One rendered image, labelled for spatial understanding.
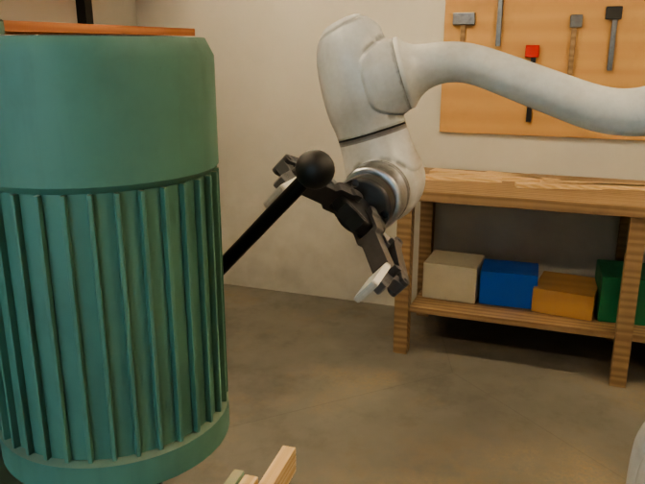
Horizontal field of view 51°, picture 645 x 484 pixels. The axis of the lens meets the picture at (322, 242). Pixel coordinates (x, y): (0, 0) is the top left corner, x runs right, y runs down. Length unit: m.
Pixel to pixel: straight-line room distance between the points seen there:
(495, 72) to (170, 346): 0.63
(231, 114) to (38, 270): 3.79
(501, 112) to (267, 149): 1.39
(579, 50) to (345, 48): 2.81
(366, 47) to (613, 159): 2.90
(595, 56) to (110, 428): 3.40
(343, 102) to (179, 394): 0.56
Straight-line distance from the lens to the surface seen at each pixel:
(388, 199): 0.85
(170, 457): 0.52
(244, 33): 4.17
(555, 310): 3.47
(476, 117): 3.76
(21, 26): 3.01
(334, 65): 0.96
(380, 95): 0.95
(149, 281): 0.46
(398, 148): 0.96
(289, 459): 1.01
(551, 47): 3.71
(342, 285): 4.18
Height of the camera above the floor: 1.50
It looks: 16 degrees down
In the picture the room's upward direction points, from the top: straight up
